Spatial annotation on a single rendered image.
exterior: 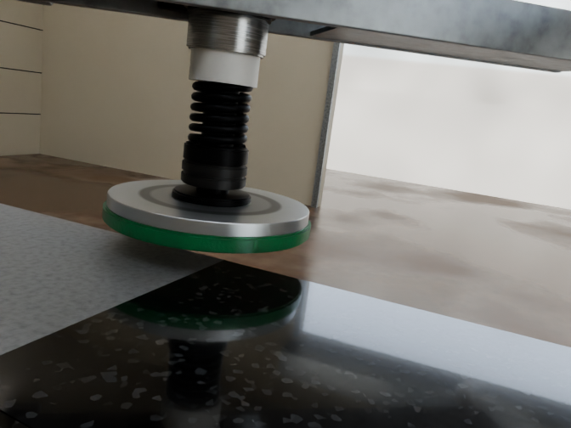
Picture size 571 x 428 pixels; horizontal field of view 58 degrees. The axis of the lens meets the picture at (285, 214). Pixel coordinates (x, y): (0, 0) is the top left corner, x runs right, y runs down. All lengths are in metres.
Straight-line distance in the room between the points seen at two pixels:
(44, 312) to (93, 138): 6.24
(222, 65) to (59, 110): 6.46
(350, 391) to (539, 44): 0.43
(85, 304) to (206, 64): 0.25
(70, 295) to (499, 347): 0.34
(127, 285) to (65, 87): 6.47
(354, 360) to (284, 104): 5.06
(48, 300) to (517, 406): 0.33
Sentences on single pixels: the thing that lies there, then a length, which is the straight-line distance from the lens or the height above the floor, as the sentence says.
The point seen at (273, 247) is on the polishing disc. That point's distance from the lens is 0.47.
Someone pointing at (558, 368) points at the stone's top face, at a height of 0.83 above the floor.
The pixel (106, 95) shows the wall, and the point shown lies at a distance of 6.49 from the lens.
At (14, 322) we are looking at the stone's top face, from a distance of 0.40.
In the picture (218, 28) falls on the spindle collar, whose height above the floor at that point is 1.05.
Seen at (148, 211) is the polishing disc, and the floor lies 0.88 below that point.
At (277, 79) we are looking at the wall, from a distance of 5.42.
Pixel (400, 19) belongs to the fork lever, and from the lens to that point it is 0.54.
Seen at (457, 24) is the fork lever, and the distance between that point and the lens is 0.57.
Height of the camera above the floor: 0.99
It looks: 12 degrees down
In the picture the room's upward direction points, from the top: 7 degrees clockwise
